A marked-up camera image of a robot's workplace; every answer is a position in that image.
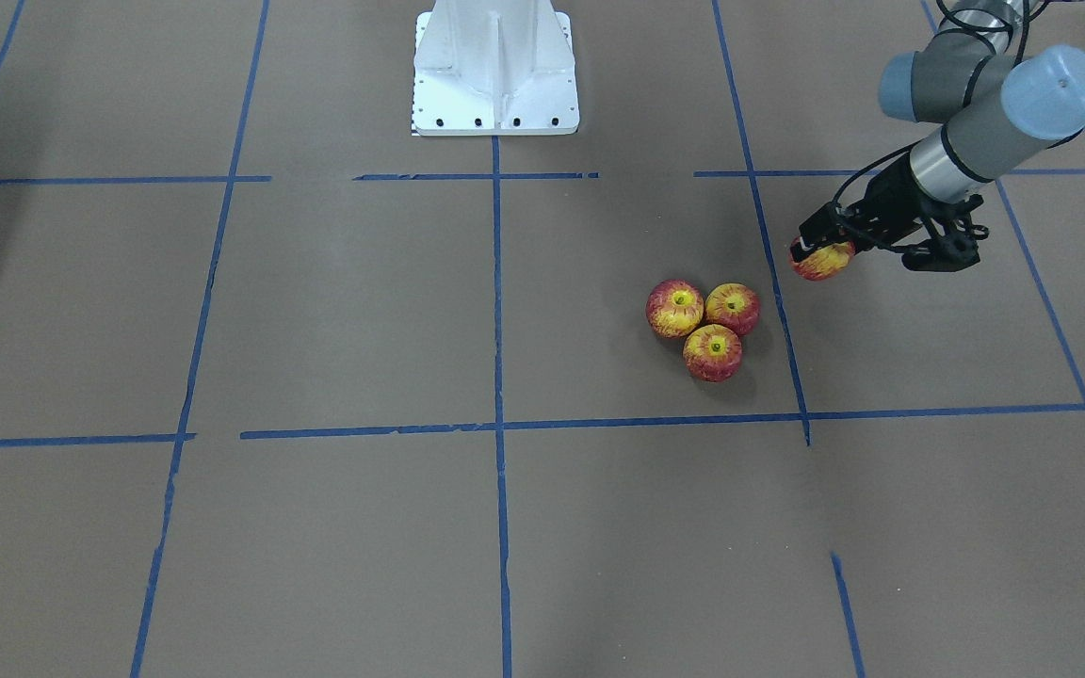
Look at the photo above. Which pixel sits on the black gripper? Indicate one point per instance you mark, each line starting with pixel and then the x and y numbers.
pixel 886 200

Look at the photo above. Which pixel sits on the lone red yellow apple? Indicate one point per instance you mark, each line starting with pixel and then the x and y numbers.
pixel 817 265

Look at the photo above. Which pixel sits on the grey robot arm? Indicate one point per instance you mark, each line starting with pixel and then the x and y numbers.
pixel 992 108

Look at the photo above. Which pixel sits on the far red yellow apple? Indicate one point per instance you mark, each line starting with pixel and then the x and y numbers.
pixel 713 353

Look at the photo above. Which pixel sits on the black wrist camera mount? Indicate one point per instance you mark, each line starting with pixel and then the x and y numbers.
pixel 954 237

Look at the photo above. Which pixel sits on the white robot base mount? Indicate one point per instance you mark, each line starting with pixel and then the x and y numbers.
pixel 494 68

